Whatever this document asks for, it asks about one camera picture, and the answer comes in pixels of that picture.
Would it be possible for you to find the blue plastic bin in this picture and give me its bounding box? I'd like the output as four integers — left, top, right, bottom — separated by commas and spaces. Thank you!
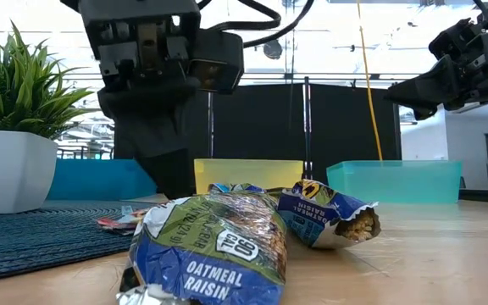
47, 158, 158, 202

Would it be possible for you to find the teal plastic bin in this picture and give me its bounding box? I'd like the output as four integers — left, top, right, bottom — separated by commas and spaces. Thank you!
326, 159, 463, 205

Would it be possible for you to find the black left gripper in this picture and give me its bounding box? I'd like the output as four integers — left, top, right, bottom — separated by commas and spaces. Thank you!
78, 0, 202, 200

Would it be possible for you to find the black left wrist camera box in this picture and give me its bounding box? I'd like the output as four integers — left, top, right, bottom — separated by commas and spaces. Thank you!
187, 29, 245, 95

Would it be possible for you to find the red wrapper granola bar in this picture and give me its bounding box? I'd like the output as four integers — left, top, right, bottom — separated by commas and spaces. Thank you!
95, 204, 154, 236

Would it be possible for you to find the yellow plastic bin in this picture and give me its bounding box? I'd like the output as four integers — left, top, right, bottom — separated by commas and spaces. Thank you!
192, 158, 304, 196

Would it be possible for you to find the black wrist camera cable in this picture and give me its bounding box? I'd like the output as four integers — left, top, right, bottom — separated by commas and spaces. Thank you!
197, 0, 315, 48

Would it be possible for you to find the round dark blue woven mat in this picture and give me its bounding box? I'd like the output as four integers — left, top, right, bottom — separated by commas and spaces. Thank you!
0, 198, 160, 284

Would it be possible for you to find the oatmeal raisin granola bar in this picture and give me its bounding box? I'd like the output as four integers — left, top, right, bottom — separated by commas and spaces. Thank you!
116, 191, 290, 305
277, 179, 383, 251

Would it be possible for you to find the yellow hanging cable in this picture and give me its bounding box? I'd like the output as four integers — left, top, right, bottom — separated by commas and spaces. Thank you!
355, 0, 384, 162

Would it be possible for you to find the green plant in white pot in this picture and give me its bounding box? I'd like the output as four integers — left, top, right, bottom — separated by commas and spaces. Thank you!
0, 19, 97, 215

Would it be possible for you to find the black folding room divider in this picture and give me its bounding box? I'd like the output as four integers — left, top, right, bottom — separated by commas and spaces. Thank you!
114, 82, 402, 184

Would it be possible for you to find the blue wrapper granola bar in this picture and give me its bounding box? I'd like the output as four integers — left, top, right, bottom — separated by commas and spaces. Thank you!
208, 182, 267, 197

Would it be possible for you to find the black round ceiling fixture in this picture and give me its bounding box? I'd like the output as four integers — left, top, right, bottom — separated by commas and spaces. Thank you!
262, 38, 284, 61

